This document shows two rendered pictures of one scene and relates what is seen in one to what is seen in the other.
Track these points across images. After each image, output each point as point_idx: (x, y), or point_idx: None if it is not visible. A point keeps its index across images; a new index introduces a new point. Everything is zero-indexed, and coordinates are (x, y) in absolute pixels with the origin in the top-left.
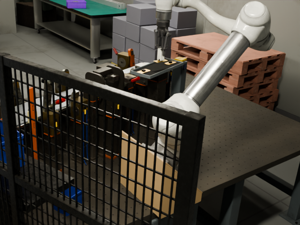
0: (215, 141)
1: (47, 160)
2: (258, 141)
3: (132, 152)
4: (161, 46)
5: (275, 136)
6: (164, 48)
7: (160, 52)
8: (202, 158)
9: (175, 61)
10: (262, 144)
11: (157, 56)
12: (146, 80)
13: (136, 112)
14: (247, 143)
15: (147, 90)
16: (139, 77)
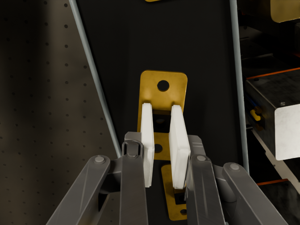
0: (58, 123)
1: None
2: (16, 185)
3: None
4: (185, 193)
5: (16, 219)
6: (89, 160)
7: (173, 145)
8: (12, 43)
9: (176, 220)
10: (1, 180)
11: (181, 117)
12: (252, 87)
13: (246, 46)
14: (20, 165)
15: (243, 87)
16: (294, 81)
